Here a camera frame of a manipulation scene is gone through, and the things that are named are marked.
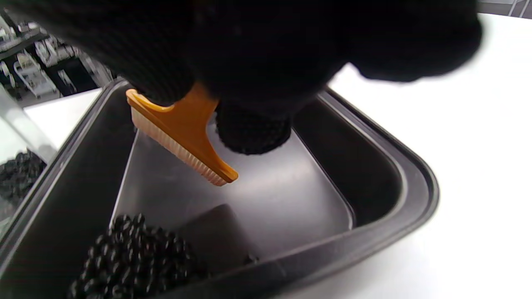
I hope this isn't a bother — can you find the black computer tower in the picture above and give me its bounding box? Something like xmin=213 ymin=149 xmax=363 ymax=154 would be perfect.
xmin=58 ymin=56 xmax=100 ymax=94

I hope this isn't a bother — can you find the person's right hand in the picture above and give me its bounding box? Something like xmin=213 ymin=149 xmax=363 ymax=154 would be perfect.
xmin=0 ymin=0 xmax=483 ymax=155

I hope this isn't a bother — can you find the small white cart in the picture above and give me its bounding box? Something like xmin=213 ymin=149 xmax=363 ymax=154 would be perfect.
xmin=12 ymin=56 xmax=57 ymax=98

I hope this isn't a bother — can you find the dark metal baking tray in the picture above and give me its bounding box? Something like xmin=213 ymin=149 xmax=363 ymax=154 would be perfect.
xmin=0 ymin=78 xmax=440 ymax=299

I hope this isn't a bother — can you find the orange brush with pale bristles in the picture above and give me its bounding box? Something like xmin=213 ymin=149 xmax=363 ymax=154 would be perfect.
xmin=126 ymin=82 xmax=239 ymax=186

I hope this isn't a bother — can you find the clear glass jar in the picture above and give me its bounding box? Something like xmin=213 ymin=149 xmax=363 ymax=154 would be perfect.
xmin=0 ymin=85 xmax=59 ymax=233

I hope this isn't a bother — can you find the jarred coffee beans group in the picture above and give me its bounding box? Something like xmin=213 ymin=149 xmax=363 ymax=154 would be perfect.
xmin=0 ymin=150 xmax=47 ymax=206

